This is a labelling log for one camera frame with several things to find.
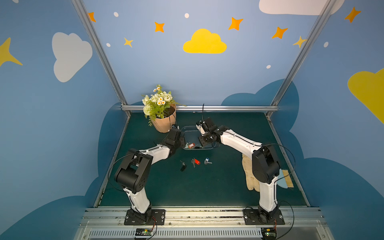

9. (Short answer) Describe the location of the blue plastic storage box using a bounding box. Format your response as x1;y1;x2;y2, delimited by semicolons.
181;126;217;151

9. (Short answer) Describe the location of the key with red tag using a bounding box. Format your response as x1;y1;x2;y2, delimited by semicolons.
186;143;196;149
191;158;201;168

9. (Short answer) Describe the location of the key with black tag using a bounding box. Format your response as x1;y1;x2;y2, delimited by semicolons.
180;161;187;172

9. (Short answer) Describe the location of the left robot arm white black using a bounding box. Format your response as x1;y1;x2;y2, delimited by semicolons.
114;128;184;226

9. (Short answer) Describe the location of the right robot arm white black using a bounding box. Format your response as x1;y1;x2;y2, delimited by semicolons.
196;118;285;225

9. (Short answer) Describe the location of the white artificial flowers plant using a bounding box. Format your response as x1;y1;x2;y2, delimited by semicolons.
142;85;186;127

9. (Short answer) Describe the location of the beige work glove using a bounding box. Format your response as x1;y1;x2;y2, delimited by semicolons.
242;154;260;192

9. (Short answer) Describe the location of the light blue hand brush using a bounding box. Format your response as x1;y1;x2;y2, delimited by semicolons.
277;170;294;189

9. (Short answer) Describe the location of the left controller board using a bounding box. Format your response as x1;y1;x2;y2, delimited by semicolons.
134;228;156;239

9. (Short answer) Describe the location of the controller board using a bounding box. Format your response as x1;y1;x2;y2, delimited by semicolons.
261;228;277;240
134;228;156;239

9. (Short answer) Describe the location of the right controller board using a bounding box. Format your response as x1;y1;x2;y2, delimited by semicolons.
261;228;277;240

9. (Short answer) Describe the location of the aluminium frame rail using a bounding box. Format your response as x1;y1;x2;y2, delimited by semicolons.
121;105;279;112

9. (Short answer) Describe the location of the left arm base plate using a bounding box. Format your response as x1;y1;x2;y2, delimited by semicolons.
124;209;166;226

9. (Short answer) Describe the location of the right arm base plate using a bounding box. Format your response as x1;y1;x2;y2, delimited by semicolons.
243;208;285;226

